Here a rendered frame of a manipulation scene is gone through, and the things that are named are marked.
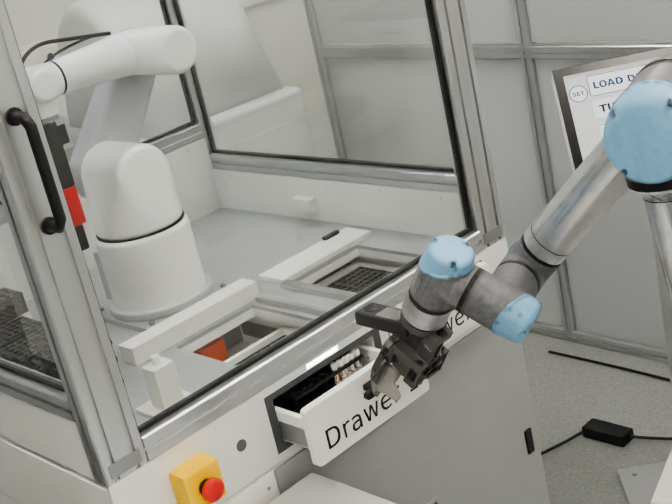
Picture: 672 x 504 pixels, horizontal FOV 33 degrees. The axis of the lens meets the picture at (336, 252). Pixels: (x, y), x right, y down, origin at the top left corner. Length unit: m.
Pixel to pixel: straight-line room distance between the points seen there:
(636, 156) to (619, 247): 2.26
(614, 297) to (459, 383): 1.55
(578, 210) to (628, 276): 2.05
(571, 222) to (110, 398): 0.75
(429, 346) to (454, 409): 0.56
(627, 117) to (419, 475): 1.07
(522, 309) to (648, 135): 0.37
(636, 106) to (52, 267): 0.84
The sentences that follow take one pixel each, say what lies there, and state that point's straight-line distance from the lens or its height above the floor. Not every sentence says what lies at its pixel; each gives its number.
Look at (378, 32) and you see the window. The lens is 2.12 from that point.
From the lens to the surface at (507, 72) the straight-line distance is 3.78.
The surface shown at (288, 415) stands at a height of 0.89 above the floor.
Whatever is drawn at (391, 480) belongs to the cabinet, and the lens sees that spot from 2.27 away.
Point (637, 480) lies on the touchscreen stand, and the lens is 3.21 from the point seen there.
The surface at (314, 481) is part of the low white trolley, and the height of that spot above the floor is 0.76.
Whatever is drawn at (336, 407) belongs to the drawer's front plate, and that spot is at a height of 0.90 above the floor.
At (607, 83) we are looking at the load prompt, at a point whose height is 1.15.
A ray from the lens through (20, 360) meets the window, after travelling 1.93.
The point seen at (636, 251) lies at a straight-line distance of 3.71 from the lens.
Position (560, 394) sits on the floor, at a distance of 3.72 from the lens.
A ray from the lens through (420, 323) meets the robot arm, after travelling 1.78.
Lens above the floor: 1.82
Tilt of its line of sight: 20 degrees down
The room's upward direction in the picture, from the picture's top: 13 degrees counter-clockwise
